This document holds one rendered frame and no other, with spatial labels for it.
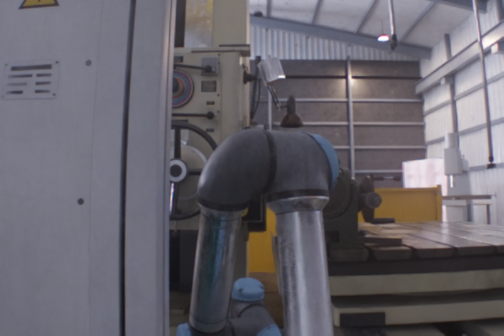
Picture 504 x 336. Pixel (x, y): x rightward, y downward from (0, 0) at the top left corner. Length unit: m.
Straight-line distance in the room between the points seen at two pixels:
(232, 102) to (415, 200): 3.04
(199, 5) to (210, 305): 2.15
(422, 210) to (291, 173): 3.81
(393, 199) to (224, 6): 2.73
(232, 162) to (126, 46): 0.27
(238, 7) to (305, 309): 2.18
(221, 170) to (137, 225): 0.24
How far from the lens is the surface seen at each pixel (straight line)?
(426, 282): 1.49
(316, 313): 0.68
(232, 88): 1.72
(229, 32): 2.53
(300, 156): 0.67
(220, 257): 0.70
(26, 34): 0.55
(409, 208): 4.37
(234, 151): 0.64
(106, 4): 0.51
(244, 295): 0.91
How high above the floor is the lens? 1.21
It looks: 7 degrees up
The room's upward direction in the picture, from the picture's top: straight up
